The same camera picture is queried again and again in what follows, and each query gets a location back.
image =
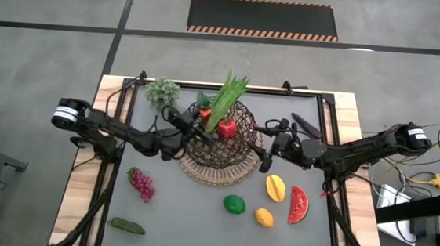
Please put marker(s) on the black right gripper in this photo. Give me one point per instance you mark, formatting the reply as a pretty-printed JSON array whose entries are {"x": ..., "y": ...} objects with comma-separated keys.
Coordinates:
[{"x": 289, "y": 146}]

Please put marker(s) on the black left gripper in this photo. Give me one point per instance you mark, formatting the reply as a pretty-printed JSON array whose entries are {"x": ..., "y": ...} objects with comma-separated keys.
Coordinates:
[{"x": 179, "y": 135}]

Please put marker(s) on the orange toy carrot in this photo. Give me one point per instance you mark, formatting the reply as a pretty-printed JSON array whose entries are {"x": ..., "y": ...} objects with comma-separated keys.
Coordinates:
[{"x": 205, "y": 116}]

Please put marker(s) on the red toy bell pepper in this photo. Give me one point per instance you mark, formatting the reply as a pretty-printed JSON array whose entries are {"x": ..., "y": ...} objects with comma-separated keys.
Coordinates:
[{"x": 227, "y": 128}]

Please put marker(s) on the green leafy vegetable bunch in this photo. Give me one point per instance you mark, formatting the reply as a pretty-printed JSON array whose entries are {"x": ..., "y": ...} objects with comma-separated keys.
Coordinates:
[{"x": 225, "y": 100}]

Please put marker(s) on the yellow toy star fruit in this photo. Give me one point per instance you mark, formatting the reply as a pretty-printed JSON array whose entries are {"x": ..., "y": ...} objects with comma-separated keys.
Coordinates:
[{"x": 275, "y": 188}]

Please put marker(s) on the purple toy eggplant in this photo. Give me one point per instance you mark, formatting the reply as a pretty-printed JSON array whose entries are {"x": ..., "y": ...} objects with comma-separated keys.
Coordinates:
[{"x": 306, "y": 126}]

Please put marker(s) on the green toy lime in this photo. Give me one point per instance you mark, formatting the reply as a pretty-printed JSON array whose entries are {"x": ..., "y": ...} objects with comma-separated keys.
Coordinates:
[{"x": 234, "y": 204}]

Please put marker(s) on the red toy watermelon slice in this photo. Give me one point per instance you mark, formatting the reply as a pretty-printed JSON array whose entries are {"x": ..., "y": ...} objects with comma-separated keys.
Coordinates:
[{"x": 299, "y": 206}]

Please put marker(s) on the orange-yellow toy lemon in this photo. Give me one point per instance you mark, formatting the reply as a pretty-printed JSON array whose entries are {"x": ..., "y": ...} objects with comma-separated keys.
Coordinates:
[{"x": 264, "y": 218}]

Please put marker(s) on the red toy grape bunch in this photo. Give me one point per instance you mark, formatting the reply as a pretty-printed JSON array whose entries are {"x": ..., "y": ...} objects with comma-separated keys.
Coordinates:
[{"x": 142, "y": 183}]

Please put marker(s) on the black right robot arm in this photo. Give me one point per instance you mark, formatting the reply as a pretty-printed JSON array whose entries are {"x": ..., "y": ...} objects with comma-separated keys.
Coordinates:
[{"x": 359, "y": 153}]

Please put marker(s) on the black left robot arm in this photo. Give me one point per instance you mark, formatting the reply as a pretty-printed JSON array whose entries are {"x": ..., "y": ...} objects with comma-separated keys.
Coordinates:
[{"x": 125, "y": 133}]

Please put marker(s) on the round woven placemat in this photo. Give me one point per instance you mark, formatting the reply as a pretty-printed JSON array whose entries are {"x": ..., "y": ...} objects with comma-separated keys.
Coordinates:
[{"x": 215, "y": 177}]

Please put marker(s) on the small potted green plant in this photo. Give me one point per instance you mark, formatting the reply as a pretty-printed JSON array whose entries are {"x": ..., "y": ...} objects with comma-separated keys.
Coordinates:
[{"x": 162, "y": 93}]

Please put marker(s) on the grey table mat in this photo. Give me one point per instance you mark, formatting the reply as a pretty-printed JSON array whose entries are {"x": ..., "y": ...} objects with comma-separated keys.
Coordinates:
[{"x": 195, "y": 231}]

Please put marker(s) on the green toy cucumber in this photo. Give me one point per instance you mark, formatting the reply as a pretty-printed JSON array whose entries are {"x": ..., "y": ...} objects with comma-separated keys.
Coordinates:
[{"x": 127, "y": 226}]

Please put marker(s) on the black hazard-striped floor mat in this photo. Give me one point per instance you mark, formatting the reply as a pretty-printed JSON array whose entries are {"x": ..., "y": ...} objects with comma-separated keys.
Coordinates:
[{"x": 263, "y": 18}]

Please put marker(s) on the yellow power splitter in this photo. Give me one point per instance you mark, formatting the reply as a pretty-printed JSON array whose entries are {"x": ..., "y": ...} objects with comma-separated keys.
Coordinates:
[{"x": 436, "y": 181}]

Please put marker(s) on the black metal table frame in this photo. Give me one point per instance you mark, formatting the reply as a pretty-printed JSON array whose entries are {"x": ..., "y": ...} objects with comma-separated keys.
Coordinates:
[{"x": 277, "y": 91}]

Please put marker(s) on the black frame clamp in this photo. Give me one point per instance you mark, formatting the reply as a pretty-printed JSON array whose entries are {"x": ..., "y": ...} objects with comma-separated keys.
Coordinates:
[
  {"x": 287, "y": 87},
  {"x": 143, "y": 77}
]

